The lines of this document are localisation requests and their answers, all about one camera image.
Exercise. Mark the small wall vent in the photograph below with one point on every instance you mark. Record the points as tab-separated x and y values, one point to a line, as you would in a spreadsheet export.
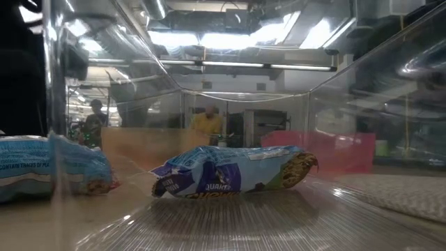
206	85

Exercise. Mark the person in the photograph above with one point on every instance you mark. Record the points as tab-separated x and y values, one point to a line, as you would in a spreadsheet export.
94	122
207	123

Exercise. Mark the red translucent bin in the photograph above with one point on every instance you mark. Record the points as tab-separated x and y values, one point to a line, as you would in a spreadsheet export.
341	153

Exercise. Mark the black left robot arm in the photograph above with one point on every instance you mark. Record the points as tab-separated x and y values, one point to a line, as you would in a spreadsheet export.
21	87

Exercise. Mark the blue purple Quaker granola bar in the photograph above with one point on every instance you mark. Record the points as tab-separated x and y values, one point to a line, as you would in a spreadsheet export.
226	167

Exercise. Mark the long ceiling tube light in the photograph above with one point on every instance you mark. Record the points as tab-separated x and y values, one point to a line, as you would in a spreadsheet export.
230	64

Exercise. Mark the blue-wrapped granola bar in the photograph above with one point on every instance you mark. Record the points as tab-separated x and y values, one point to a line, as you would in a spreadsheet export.
21	164

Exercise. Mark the dark open cabinet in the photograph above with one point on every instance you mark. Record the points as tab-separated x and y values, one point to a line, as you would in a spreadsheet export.
268	122

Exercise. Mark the silver ceiling duct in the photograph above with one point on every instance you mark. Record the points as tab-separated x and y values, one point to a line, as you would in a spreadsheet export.
155	8

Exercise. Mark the clear plastic container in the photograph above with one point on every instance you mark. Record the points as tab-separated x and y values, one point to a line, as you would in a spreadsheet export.
244	226

